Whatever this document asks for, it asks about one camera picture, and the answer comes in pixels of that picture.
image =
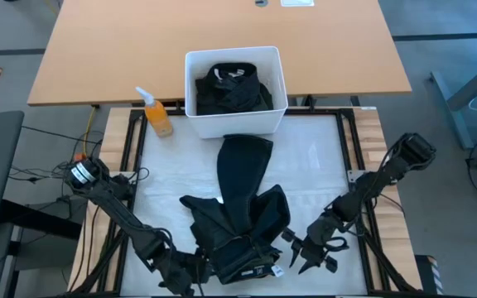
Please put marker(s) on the dark blue jeans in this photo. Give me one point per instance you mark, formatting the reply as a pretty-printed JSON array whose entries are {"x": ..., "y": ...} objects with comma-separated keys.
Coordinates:
[{"x": 242, "y": 186}]

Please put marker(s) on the black zip jacket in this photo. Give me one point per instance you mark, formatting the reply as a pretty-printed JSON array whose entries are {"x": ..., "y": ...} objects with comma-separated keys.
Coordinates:
[{"x": 230, "y": 93}]

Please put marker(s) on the black box with striped edge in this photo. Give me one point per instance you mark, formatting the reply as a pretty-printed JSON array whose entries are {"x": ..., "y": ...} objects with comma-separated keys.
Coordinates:
[{"x": 425, "y": 273}]

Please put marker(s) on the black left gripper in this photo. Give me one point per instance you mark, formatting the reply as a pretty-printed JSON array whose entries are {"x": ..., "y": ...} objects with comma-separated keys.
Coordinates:
[{"x": 178, "y": 273}]

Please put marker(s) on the white perforated laundry basket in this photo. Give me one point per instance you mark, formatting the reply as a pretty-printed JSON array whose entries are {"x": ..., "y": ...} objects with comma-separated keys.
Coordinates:
[{"x": 238, "y": 124}]

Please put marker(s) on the orange spray bottle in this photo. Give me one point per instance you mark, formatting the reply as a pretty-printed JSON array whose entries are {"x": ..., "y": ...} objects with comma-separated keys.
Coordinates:
[{"x": 158, "y": 118}]

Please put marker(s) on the grey desk leg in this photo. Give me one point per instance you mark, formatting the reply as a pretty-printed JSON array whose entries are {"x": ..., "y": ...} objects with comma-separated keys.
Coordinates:
[{"x": 454, "y": 120}]

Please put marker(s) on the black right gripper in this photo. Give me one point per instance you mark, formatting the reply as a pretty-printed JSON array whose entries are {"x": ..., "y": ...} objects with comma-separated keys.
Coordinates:
[{"x": 325, "y": 236}]

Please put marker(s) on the white paper tag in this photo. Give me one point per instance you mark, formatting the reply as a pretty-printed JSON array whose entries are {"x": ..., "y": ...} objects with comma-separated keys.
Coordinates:
[{"x": 277, "y": 271}]

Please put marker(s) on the white socket plate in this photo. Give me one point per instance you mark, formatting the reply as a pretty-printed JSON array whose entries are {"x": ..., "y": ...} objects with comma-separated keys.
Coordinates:
[{"x": 297, "y": 3}]

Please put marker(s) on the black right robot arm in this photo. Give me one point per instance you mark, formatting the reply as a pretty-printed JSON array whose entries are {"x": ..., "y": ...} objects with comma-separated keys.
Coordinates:
[{"x": 371, "y": 186}]

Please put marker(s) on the dark desk grommet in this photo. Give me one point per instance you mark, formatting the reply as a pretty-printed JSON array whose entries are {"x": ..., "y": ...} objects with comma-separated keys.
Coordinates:
[{"x": 261, "y": 2}]

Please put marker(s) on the black metal rack frame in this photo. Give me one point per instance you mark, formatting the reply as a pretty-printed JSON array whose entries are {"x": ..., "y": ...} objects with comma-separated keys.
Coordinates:
[{"x": 178, "y": 111}]

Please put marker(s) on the large light wooden desk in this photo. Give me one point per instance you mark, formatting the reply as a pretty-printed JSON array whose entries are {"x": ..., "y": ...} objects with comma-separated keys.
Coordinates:
[{"x": 118, "y": 49}]

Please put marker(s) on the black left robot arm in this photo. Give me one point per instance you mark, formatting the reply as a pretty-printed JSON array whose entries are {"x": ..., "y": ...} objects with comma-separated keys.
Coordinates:
[{"x": 118, "y": 211}]

